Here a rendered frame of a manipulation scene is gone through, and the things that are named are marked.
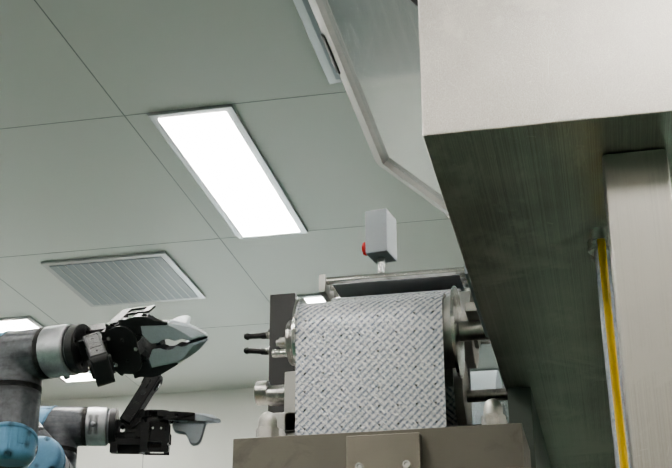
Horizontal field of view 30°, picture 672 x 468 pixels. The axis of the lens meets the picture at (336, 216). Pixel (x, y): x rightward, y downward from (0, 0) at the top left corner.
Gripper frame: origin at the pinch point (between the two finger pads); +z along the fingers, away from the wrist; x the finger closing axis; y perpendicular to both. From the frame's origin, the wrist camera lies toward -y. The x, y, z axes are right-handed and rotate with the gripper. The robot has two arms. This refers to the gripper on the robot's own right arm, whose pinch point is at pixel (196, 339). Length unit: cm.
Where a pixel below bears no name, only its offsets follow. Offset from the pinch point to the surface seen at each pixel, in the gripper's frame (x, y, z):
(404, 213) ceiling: 79, 359, -70
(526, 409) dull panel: 26, 26, 38
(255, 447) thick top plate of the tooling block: 16.4, -0.6, 4.8
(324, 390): 18.9, 23.4, 7.3
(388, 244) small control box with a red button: 18, 99, 0
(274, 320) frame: 20, 62, -15
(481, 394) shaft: 30, 41, 27
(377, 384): 19.3, 24.7, 15.6
